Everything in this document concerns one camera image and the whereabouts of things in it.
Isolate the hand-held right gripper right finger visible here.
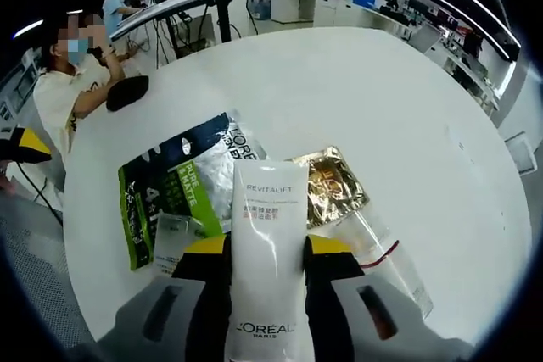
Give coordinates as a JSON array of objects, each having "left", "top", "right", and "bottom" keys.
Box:
[{"left": 301, "top": 234, "right": 474, "bottom": 362}]

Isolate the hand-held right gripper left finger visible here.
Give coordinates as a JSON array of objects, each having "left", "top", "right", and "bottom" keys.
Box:
[{"left": 95, "top": 234, "right": 234, "bottom": 362}]

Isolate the green black skincare sachet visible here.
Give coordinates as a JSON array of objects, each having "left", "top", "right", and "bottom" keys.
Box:
[{"left": 117, "top": 111, "right": 268, "bottom": 273}]

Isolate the gold skincare sachet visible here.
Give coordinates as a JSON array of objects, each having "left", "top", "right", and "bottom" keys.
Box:
[{"left": 284, "top": 145, "right": 372, "bottom": 228}]

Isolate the white skincare tube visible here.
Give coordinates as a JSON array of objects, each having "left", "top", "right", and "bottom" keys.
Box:
[{"left": 223, "top": 159, "right": 312, "bottom": 362}]

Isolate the clear zip bag red strip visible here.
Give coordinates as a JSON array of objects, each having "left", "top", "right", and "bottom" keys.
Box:
[{"left": 339, "top": 209, "right": 435, "bottom": 320}]

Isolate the black oval cushion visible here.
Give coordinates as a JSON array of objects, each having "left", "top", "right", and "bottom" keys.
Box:
[{"left": 105, "top": 75, "right": 151, "bottom": 113}]

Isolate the white chair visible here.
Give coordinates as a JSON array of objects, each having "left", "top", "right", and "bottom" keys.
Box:
[{"left": 504, "top": 132, "right": 540, "bottom": 174}]

